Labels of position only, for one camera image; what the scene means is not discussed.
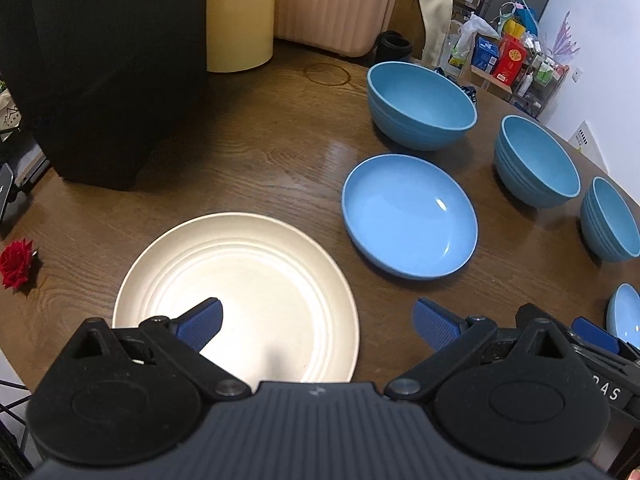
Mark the blue lanyard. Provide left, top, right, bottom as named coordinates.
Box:
left=432, top=67, right=479, bottom=107

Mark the beige coat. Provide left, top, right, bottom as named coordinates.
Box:
left=404, top=0, right=453, bottom=68

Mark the black cup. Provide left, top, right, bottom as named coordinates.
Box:
left=376, top=31, right=414, bottom=61

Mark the light blue shallow plate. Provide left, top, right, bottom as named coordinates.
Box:
left=341, top=154, right=479, bottom=281

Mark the metal wire rack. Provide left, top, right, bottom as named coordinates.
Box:
left=512, top=30, right=571, bottom=116

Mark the brown cardboard box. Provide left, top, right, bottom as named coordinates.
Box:
left=470, top=67, right=513, bottom=106

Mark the cream ribbed plate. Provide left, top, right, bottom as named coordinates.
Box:
left=112, top=212, right=360, bottom=386

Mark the black wire stand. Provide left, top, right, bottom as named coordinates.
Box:
left=0, top=380, right=36, bottom=480

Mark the blue carton box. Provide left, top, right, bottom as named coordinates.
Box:
left=470, top=36, right=501, bottom=73

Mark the brown wooden chair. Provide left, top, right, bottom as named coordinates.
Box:
left=387, top=0, right=427, bottom=51

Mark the white plastic bag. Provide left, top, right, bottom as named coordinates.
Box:
left=447, top=14, right=501, bottom=68

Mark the large black case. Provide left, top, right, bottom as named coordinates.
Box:
left=0, top=0, right=208, bottom=192

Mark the light blue ribbed bowl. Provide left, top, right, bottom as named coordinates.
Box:
left=494, top=115, right=582, bottom=209
left=580, top=176, right=640, bottom=263
left=366, top=61, right=478, bottom=152

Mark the small light blue dish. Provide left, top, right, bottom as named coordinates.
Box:
left=606, top=283, right=640, bottom=351

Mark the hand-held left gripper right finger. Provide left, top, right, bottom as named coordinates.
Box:
left=384, top=297, right=573, bottom=403

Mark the blue gift bag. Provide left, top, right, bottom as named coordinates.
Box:
left=502, top=0, right=541, bottom=36

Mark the purple flower wall decoration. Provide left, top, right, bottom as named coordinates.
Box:
left=550, top=10, right=582, bottom=61

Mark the white flat board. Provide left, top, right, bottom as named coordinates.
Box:
left=570, top=120, right=608, bottom=173

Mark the phone on tripod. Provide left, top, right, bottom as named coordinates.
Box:
left=0, top=157, right=51, bottom=226

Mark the pink ribbed suitcase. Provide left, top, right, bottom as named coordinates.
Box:
left=274, top=0, right=406, bottom=58

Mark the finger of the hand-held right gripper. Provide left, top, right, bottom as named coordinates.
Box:
left=572, top=316, right=640, bottom=361
left=515, top=303, right=583, bottom=349

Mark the red rose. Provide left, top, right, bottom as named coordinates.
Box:
left=0, top=239, right=41, bottom=291

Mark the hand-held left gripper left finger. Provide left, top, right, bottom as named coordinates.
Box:
left=60, top=297, right=253, bottom=403

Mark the red carton box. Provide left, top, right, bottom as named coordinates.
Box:
left=492, top=32, right=528, bottom=85

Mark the yellow thermos jug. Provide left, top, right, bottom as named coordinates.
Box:
left=206, top=0, right=278, bottom=73

